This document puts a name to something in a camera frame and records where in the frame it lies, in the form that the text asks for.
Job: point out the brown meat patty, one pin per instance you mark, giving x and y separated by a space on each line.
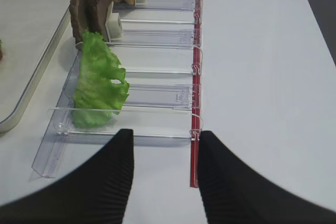
78 18
98 15

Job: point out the brown meat patty rear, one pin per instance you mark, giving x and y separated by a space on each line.
98 15

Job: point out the cream metal tray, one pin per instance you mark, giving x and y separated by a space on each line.
30 33

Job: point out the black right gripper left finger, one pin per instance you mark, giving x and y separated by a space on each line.
96 192

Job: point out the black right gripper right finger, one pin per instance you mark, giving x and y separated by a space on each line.
232 192

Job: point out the brown meat patty front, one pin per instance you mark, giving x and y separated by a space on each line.
78 18

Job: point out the clear acrylic right rack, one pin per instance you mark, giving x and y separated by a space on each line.
161 50

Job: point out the green lettuce leaf in rack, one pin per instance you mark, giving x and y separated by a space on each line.
101 88

